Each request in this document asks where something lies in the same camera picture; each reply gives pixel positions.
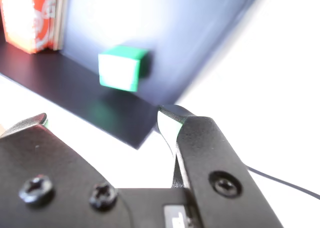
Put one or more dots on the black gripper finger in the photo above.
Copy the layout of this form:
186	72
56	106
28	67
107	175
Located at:
37	168

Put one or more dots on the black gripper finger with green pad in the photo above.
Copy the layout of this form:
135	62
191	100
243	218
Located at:
212	163

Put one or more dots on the green wooden cube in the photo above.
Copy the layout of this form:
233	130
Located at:
120	70

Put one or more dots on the black cardboard box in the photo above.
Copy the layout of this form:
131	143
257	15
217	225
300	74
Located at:
175	37

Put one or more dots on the orange matchbox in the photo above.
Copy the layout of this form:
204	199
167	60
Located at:
25	17

